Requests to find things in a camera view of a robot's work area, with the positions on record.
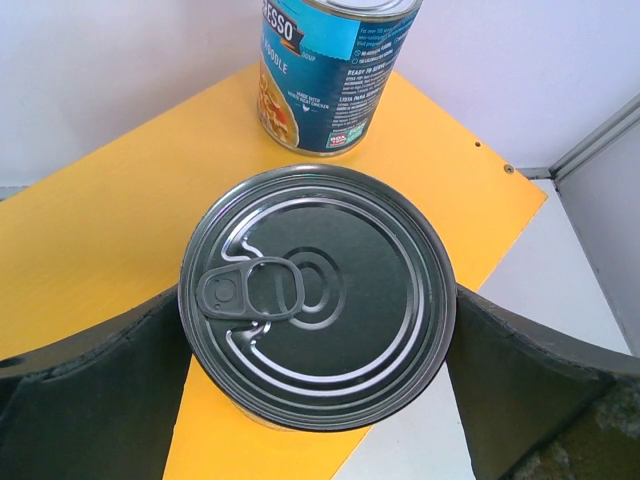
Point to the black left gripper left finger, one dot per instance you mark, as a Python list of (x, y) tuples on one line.
[(100, 404)]

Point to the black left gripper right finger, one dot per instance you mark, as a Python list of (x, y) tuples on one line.
[(539, 404)]

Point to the blue soup can with noodles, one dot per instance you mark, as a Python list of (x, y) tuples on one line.
[(317, 298)]

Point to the yellow wooden shelf cabinet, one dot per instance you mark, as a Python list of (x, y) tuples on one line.
[(108, 232)]

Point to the right aluminium frame post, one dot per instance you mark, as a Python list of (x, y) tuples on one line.
[(620, 123)]

